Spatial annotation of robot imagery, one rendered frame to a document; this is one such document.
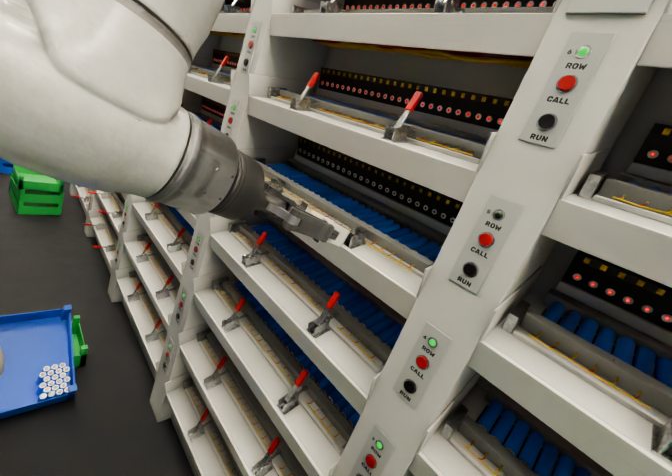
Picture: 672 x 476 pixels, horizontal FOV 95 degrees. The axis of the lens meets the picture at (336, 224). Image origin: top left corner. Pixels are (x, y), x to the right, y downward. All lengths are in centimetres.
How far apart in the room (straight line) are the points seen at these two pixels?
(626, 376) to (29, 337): 154
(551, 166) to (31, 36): 45
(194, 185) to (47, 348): 124
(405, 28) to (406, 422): 60
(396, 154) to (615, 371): 38
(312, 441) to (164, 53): 67
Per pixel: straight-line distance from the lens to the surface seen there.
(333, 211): 63
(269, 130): 91
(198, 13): 31
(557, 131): 44
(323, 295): 69
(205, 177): 30
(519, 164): 44
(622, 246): 43
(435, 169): 47
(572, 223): 43
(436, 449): 57
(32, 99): 26
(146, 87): 28
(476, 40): 52
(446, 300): 46
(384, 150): 52
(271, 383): 79
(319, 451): 73
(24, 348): 150
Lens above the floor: 106
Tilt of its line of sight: 14 degrees down
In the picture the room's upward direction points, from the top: 21 degrees clockwise
